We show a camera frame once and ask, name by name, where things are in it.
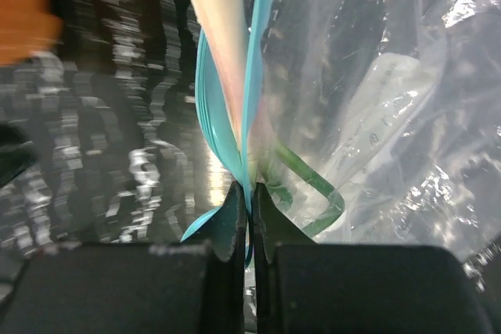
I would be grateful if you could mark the orange plastic basket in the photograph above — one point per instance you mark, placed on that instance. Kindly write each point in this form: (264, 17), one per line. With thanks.
(27, 27)

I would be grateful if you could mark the clear zip top bag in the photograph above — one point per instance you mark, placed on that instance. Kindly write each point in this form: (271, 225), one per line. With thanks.
(396, 103)

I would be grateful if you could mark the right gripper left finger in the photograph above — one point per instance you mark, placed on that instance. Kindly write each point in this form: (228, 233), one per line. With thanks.
(195, 286)

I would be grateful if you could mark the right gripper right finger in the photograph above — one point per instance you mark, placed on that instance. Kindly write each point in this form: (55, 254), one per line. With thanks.
(306, 287)

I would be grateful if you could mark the green spring onion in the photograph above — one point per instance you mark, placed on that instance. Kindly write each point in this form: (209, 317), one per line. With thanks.
(229, 106)

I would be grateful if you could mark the black marble pattern mat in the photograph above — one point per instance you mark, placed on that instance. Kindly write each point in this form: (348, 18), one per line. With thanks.
(99, 136)

